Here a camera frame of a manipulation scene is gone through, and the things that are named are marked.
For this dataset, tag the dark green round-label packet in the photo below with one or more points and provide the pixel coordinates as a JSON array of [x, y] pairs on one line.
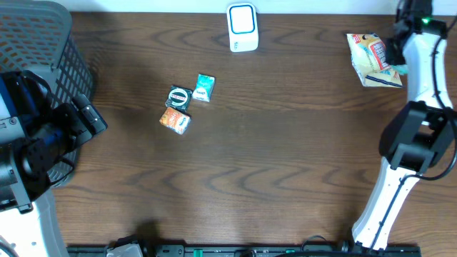
[[179, 98]]

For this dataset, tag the white blue snack bag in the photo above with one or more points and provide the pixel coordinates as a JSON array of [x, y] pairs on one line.
[[368, 57]]

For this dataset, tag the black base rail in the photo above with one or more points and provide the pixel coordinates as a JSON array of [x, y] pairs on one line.
[[310, 249]]

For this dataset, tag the teal snack packet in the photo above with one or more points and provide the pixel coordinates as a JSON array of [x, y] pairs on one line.
[[401, 69]]

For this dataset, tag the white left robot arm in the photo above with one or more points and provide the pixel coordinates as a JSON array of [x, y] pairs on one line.
[[35, 136]]

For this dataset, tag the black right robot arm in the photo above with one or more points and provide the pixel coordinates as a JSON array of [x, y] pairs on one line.
[[420, 133]]

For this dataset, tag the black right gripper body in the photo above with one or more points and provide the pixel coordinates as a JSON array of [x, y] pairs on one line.
[[393, 48]]

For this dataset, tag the orange juice carton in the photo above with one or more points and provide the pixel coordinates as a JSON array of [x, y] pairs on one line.
[[175, 120]]

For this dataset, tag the teal white drink carton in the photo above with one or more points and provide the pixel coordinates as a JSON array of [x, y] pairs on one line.
[[204, 88]]

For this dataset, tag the white barcode scanner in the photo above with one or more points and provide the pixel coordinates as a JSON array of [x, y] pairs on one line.
[[242, 27]]

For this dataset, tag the grey plastic mesh basket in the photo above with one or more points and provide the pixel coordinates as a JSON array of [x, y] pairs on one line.
[[36, 36]]

